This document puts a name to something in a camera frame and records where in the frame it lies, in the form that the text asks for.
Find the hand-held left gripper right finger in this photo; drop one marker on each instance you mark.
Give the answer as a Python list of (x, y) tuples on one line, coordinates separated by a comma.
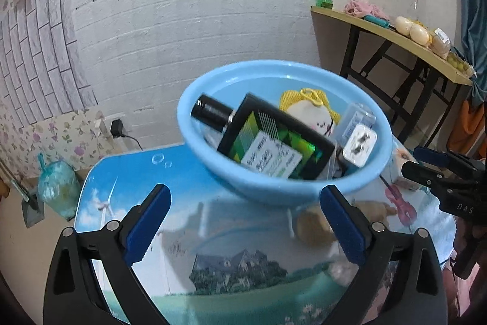
[(342, 226)]

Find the pink cloth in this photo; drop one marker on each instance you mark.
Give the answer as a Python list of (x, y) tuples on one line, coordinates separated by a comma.
[(361, 8)]

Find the clear toothpick box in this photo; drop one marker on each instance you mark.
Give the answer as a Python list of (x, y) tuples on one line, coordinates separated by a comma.
[(355, 119)]

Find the teal case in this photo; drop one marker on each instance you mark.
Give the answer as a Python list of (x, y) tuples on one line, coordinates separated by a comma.
[(377, 21)]

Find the light blue plastic basin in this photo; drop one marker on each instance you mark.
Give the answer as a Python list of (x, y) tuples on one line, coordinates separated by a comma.
[(213, 172)]

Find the green box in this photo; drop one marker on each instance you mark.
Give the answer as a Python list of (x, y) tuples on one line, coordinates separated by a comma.
[(323, 3)]

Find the black plug-in charger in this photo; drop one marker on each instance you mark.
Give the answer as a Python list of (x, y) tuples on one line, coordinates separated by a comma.
[(117, 127)]

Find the clear bottle with red cap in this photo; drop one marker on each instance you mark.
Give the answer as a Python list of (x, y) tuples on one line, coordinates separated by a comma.
[(414, 7)]

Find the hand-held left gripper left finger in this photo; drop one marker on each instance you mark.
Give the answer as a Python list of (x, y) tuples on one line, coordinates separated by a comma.
[(148, 226)]

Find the grey dustpan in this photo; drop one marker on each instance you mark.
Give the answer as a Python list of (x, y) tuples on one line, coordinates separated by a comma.
[(32, 209)]

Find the yellow-haired plush doll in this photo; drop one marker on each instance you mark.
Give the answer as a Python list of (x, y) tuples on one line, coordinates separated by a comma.
[(310, 113)]

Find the wooden folding table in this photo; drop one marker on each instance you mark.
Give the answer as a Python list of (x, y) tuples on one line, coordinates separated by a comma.
[(392, 37)]

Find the bagged bread rolls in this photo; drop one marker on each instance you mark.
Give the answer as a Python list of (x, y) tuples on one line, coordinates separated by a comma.
[(315, 228)]

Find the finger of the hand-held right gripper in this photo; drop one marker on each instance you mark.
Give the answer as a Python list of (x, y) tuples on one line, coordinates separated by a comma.
[(418, 172), (432, 156)]

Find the orange cloth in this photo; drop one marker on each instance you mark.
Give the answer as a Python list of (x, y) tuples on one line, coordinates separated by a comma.
[(462, 121)]

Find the teal curtain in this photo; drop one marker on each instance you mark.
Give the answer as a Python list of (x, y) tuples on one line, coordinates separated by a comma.
[(475, 32)]

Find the scenic print desktop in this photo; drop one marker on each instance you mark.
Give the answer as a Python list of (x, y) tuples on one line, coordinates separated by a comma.
[(125, 176)]

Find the black bottle with green label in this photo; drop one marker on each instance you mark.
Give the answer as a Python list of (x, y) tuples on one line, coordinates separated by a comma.
[(274, 142)]

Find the white charger plug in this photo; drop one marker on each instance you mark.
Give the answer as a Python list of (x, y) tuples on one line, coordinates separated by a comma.
[(359, 146)]

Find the bagged brown snack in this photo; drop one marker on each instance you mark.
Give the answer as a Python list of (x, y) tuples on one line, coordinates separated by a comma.
[(442, 42)]

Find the green trash bag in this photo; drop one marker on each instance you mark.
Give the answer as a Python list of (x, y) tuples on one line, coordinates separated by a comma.
[(59, 188)]

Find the bag of pale buns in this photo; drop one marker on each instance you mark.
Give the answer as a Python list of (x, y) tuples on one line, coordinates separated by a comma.
[(411, 31)]

